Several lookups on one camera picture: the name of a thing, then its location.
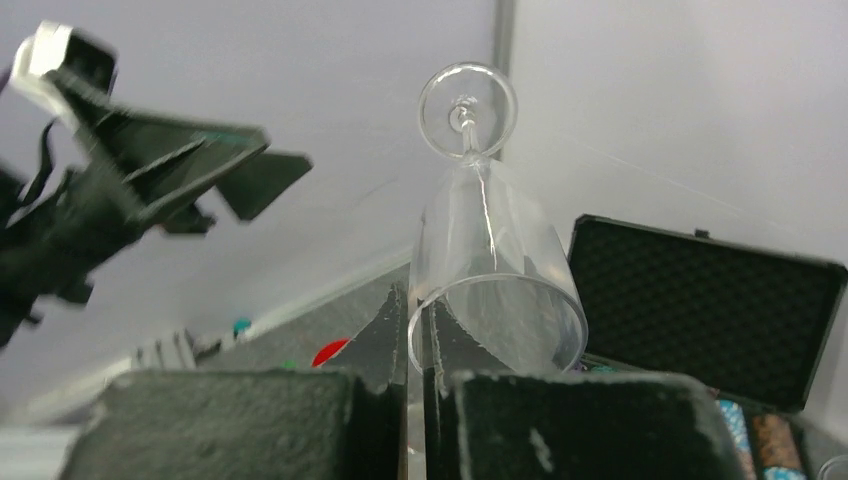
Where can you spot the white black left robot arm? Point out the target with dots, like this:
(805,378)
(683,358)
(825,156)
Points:
(144,171)

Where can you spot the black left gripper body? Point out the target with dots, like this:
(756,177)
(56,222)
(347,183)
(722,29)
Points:
(52,250)

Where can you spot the black poker chip case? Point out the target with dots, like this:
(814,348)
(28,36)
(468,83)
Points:
(750,323)

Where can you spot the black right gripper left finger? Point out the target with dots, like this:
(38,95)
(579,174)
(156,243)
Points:
(342,420)

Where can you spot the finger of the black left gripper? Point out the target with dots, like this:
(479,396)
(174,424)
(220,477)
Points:
(256,184)
(167,163)

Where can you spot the clear wine glass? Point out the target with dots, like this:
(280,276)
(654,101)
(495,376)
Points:
(490,284)

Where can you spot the red plastic wine glass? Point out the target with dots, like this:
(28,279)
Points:
(328,351)

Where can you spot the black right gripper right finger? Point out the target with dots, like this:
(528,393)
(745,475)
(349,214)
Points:
(485,423)

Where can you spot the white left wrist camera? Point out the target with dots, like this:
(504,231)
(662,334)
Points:
(56,46)

